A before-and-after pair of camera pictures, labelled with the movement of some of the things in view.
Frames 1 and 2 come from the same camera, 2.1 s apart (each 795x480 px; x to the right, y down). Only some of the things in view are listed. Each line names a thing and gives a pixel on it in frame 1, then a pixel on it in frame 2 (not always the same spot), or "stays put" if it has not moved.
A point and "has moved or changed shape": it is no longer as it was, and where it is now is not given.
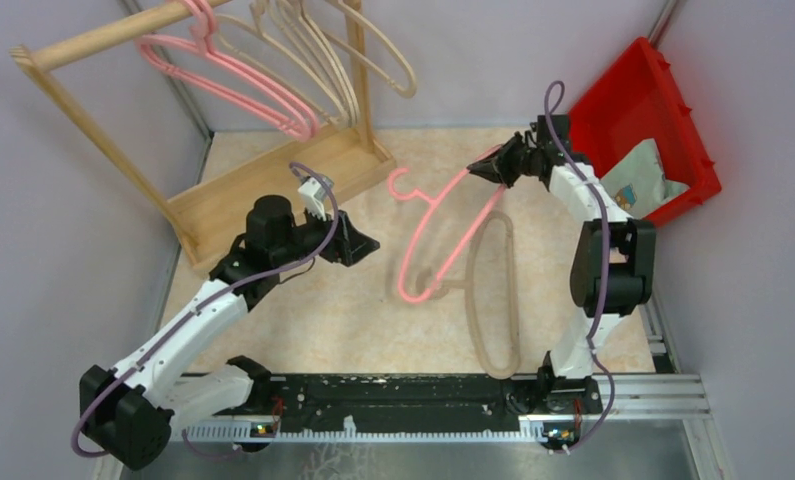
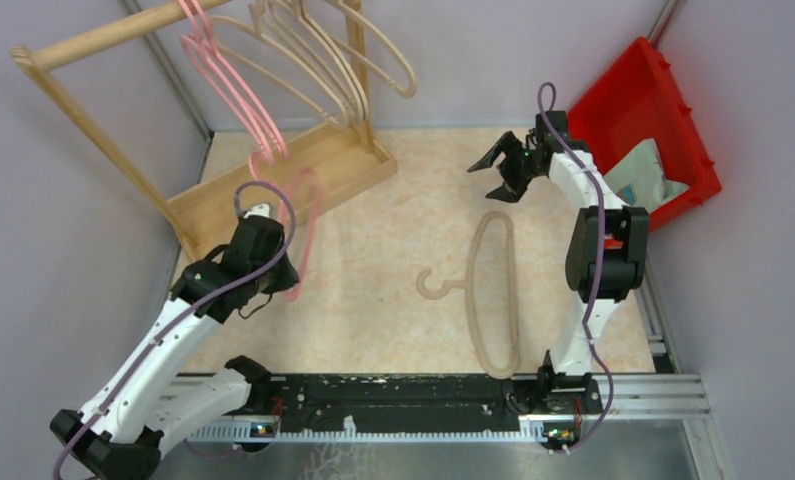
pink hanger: [492, 151] has moved or changed shape
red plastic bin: [633, 100] stays put
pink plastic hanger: [205, 16] to [257, 122]
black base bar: [422, 399] stays put
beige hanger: [368, 63] stays put
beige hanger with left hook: [468, 285] stays put
